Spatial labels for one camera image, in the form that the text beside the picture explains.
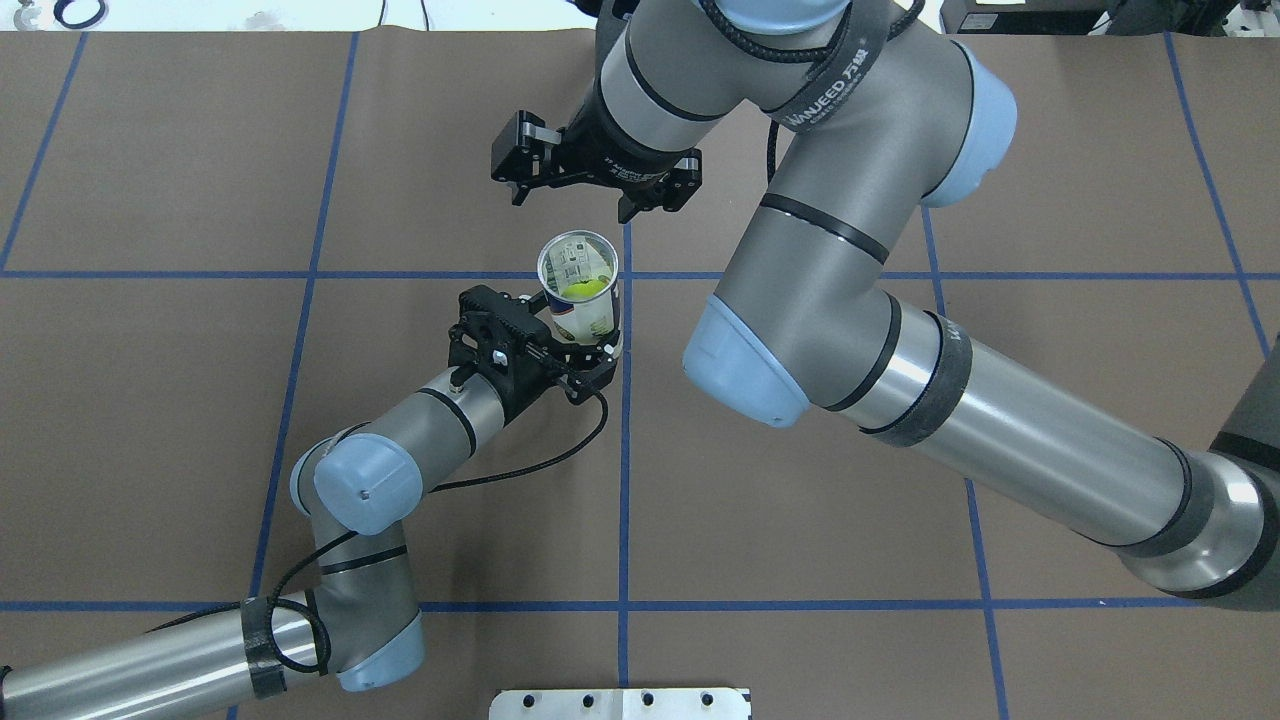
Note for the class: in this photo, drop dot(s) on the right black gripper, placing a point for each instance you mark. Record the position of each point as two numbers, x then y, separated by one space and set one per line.
622 157

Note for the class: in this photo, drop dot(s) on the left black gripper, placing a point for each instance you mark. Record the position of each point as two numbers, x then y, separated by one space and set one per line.
524 386

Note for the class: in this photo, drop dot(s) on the yellow tennis ball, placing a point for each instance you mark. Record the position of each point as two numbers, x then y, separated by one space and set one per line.
581 292

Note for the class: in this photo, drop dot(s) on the white blue tennis ball can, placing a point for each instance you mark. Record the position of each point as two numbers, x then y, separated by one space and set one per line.
578 271

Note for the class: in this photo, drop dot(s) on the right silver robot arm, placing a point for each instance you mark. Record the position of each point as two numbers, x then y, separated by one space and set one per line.
1127 248

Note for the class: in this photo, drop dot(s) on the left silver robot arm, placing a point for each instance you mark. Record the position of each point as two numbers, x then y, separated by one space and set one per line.
350 608

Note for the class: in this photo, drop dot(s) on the black box with label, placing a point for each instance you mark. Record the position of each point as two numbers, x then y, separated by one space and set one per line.
1069 18

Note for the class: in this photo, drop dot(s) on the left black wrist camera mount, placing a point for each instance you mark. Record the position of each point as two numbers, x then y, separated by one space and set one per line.
487 315

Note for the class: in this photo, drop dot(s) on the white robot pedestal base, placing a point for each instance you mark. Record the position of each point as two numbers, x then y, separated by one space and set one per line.
623 703

